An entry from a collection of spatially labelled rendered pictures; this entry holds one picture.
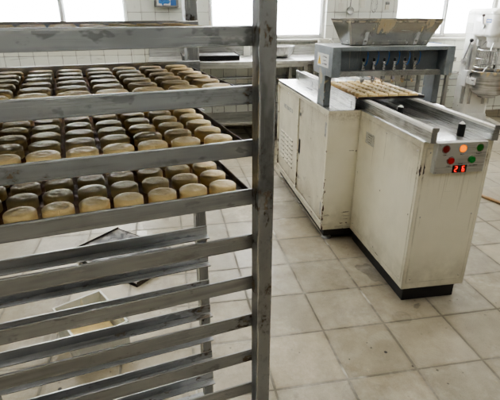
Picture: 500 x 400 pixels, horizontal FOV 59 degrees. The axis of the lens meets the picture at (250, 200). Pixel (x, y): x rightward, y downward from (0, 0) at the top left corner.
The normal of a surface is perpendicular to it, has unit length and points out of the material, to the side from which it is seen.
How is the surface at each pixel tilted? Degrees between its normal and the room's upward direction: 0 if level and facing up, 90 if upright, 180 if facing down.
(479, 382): 0
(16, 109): 90
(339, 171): 90
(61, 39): 90
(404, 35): 115
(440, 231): 90
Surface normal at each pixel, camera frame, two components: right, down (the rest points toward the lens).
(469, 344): 0.00, -0.92
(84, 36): 0.36, 0.36
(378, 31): 0.15, 0.74
